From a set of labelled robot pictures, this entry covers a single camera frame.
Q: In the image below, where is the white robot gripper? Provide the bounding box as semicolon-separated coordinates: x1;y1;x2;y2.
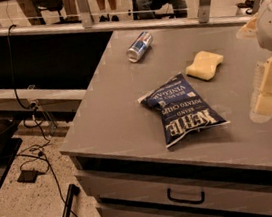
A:
236;0;272;123

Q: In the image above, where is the blue Kettle chip bag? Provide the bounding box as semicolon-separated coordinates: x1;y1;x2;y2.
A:
138;73;227;149

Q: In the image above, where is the yellow sponge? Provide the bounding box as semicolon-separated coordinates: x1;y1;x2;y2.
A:
185;51;224;81

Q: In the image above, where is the silver blue drink can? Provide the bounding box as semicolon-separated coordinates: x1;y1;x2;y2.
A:
126;31;153;63

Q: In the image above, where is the grey drawer cabinet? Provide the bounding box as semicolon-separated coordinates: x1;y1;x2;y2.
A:
61;26;272;217

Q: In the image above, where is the black power adapter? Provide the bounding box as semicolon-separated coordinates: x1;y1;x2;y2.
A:
17;170;38;183

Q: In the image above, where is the black drawer handle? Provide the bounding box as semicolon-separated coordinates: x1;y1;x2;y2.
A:
166;189;205;205

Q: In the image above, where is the black floor cable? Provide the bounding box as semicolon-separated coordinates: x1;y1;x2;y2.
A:
0;18;85;217

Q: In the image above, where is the metal railing frame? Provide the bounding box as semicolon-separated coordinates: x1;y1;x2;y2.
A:
0;0;272;60

